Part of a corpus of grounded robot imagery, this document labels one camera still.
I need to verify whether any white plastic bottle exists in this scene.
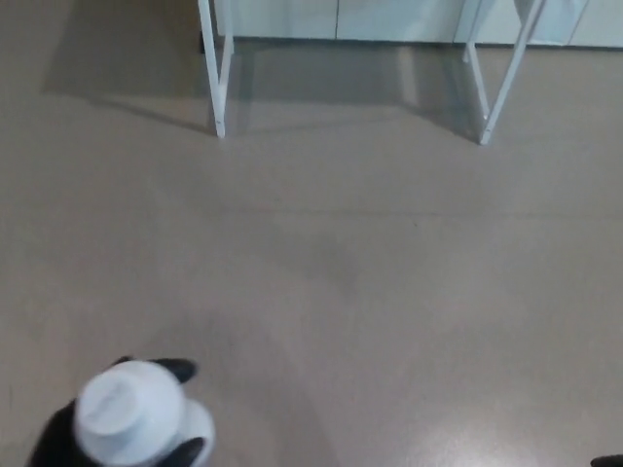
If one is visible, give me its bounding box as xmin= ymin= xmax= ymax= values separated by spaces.
xmin=75 ymin=362 xmax=217 ymax=467

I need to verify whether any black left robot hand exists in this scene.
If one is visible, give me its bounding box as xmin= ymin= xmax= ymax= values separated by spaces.
xmin=26 ymin=356 xmax=207 ymax=467

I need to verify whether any white cabinet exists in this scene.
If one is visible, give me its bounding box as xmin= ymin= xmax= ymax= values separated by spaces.
xmin=213 ymin=0 xmax=623 ymax=49

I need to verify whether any white metal table leg frame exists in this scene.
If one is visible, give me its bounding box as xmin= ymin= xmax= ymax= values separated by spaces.
xmin=197 ymin=0 xmax=236 ymax=140
xmin=461 ymin=0 xmax=547 ymax=146

